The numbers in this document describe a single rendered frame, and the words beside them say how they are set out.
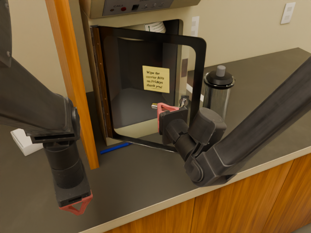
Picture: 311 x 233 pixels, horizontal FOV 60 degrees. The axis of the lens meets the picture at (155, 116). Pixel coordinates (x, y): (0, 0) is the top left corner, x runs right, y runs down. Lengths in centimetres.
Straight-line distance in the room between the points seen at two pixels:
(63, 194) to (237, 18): 129
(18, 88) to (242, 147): 38
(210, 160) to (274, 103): 17
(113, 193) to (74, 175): 33
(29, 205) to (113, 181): 25
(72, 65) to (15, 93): 47
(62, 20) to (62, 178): 35
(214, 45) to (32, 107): 134
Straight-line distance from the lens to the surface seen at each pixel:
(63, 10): 67
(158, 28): 89
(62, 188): 59
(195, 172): 56
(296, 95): 47
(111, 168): 94
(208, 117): 57
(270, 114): 48
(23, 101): 28
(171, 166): 94
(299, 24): 195
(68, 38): 69
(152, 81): 76
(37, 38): 124
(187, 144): 61
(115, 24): 80
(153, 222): 97
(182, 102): 76
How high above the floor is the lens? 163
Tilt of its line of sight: 38 degrees down
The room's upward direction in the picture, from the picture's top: straight up
